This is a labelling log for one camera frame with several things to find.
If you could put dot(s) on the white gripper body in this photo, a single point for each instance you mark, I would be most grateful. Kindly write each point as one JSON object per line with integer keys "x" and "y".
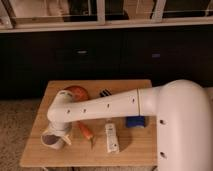
{"x": 58, "y": 129}

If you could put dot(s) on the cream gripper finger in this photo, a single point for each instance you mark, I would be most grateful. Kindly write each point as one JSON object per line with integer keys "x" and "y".
{"x": 67, "y": 139}

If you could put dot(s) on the white ceramic cup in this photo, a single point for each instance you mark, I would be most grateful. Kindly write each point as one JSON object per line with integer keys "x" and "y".
{"x": 52, "y": 141}

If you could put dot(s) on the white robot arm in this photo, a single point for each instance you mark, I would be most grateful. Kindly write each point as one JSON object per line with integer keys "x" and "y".
{"x": 184, "y": 113}

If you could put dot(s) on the orange toy carrot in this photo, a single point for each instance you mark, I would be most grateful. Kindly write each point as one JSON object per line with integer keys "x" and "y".
{"x": 87, "y": 133}

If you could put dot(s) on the orange bowl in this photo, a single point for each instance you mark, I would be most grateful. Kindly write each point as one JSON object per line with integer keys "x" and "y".
{"x": 78, "y": 93}

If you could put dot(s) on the white tube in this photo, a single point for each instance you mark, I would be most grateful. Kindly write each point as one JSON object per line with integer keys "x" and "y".
{"x": 111, "y": 137}

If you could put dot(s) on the wooden table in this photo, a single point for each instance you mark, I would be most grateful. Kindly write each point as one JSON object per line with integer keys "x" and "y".
{"x": 137, "y": 145}

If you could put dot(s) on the blue sponge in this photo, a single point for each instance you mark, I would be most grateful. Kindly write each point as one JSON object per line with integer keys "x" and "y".
{"x": 135, "y": 121}

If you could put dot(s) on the dark cabinet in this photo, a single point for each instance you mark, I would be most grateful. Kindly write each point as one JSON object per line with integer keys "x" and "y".
{"x": 28, "y": 61}

